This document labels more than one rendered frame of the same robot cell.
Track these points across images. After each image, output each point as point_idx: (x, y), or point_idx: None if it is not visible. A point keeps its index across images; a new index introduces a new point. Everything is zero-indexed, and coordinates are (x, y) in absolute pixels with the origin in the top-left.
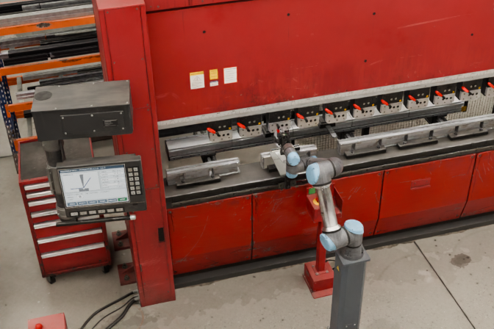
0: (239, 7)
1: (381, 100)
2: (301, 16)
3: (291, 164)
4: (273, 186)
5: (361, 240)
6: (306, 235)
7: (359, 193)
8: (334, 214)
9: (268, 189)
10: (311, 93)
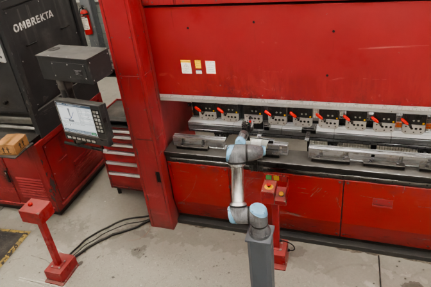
0: (212, 11)
1: (343, 114)
2: (264, 25)
3: None
4: (244, 166)
5: (262, 223)
6: None
7: (321, 194)
8: (240, 192)
9: None
10: (278, 96)
